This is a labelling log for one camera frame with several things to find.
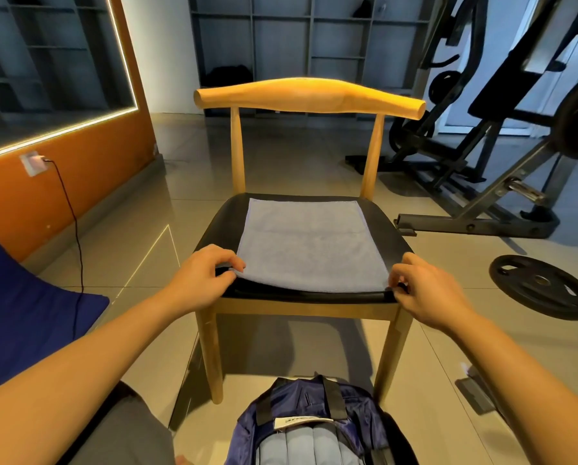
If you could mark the person's right hand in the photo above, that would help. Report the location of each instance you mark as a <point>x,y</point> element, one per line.
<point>429,293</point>

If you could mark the person's left hand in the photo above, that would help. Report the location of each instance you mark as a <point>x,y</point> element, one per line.
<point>202,281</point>

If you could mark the navy blue bag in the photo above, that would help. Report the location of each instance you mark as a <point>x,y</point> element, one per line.
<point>260,411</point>

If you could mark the person's left forearm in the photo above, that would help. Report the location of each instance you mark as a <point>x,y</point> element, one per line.
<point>66,392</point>

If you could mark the person's right forearm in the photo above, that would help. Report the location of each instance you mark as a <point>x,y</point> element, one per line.
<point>531,392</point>

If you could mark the person's left leg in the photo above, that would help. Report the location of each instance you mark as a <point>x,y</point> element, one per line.
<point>115,431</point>

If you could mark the loose black weight plate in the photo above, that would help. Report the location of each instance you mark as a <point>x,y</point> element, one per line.
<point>542,285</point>

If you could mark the black and grey gym machine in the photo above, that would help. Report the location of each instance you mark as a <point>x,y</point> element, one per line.
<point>482,189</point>

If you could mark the dark blue mat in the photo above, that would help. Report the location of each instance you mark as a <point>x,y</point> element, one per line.
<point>27,310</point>

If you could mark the wooden chair with black seat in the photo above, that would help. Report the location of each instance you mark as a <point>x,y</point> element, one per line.
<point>308,95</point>

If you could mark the mounted black weight plate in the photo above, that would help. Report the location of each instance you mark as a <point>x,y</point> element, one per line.
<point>577,121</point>

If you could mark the grey shelf unit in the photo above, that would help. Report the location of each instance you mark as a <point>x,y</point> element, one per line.
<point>289,29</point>

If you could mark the white wall socket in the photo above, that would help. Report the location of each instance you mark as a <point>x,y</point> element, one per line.
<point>34,163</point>

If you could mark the wall mirror with light strip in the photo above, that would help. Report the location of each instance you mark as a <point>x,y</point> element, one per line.
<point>47,53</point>

